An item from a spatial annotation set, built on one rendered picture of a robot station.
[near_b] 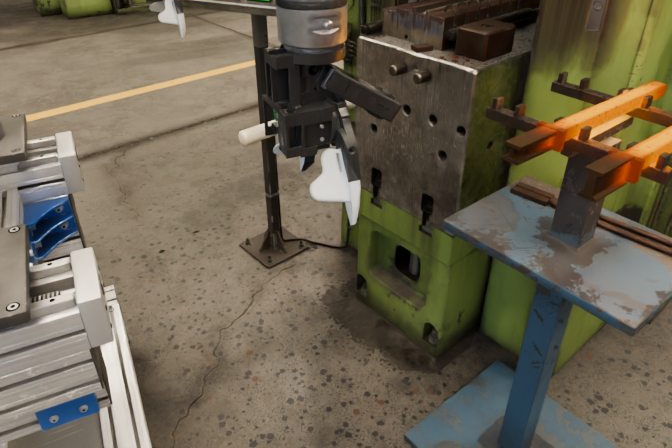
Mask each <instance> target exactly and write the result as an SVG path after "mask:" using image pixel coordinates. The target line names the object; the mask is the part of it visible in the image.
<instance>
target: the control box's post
mask: <svg viewBox="0 0 672 448"><path fill-rule="evenodd" d="M251 23H252V36H253V46H254V55H255V68H256V81H257V93H258V106H259V119H260V124H263V123H264V112H263V99H262V95H264V94H267V89H266V75H265V60H264V48H268V46H269V44H268V28H267V16H264V15H255V14H251ZM267 118H268V122H269V121H272V120H273V113H272V107H271V106H267ZM261 144H262V157H263V170H264V183H265V193H268V194H269V195H272V194H274V193H277V192H278V190H277V175H276V159H275V153H274V152H273V148H274V147H275V144H274V136H272V137H269V138H266V139H263V140H261ZM266 208H267V221H268V230H271V233H272V246H273V248H276V242H275V231H276V230H278V231H279V233H280V221H279V206H278V195H276V196H273V197H271V198H270V197H269V198H268V197H267V196H266Z"/></svg>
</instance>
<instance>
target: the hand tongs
mask: <svg viewBox="0 0 672 448"><path fill-rule="evenodd" d="M510 193H513V194H515V195H518V196H520V197H523V198H525V199H528V200H530V201H533V202H535V203H538V204H540V205H543V206H547V205H548V204H549V205H550V206H551V207H552V208H554V209H556V205H557V201H558V198H555V195H554V194H551V193H549V192H546V191H544V190H541V189H538V188H536V187H533V186H530V185H528V184H525V183H523V182H519V183H517V184H516V185H514V186H513V187H512V188H511V189H510ZM549 202H550V203H549ZM599 219H600V220H603V221H606V222H608V223H611V224H614V225H616V226H619V227H621V228H624V229H627V230H629V231H632V232H634V233H637V234H639V235H642V236H645V237H647V238H650V239H652V240H655V241H657V242H660V243H663V244H665V245H668V246H670V247H672V240H669V239H666V238H664V237H661V236H658V235H656V234H653V233H651V232H648V231H645V230H643V229H640V228H638V227H635V226H632V225H630V224H627V223H624V222H622V221H619V220H616V219H614V218H611V217H609V216H606V215H603V214H600V216H599ZM597 226H598V227H601V228H603V229H606V230H608V231H611V232H613V233H616V234H618V235H621V236H623V237H626V238H628V239H631V240H633V241H636V242H638V243H641V244H643V245H646V246H648V247H651V248H653V249H656V250H658V251H661V252H663V253H666V254H668V255H671V256H672V249H670V248H667V247H665V246H662V245H660V244H657V243H654V242H652V241H649V240H647V239H644V238H642V237H639V236H637V235H634V234H632V233H629V232H627V231H624V230H621V229H619V228H616V227H614V226H611V225H609V224H606V223H604V222H601V221H599V220H598V223H597Z"/></svg>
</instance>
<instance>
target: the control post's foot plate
mask: <svg viewBox="0 0 672 448"><path fill-rule="evenodd" d="M282 235H283V238H284V239H293V238H298V237H296V236H295V235H293V234H292V233H291V232H289V231H288V230H286V229H285V228H284V227H282ZM275 242H276V248H273V246H272V233H271V230H268V229H267V230H266V231H265V232H263V233H261V234H259V235H257V236H255V237H252V238H250V239H249V238H246V241H244V242H242V243H240V244H239V247H241V248H242V249H243V251H245V252H246V253H248V254H249V255H251V257H252V258H253V259H255V260H257V261H258V262H260V263H261V264H262V265H263V266H265V267H266V268H267V269H271V268H273V267H276V266H278V265H280V264H282V263H284V262H288V261H290V260H291V259H293V258H294V257H295V256H298V255H300V254H302V253H304V252H306V251H307V250H309V249H311V246H309V245H308V244H306V243H305V242H303V240H297V241H296V240H295V241H287V242H284V241H283V240H282V238H281V235H280V233H279V231H278V230H276V231H275Z"/></svg>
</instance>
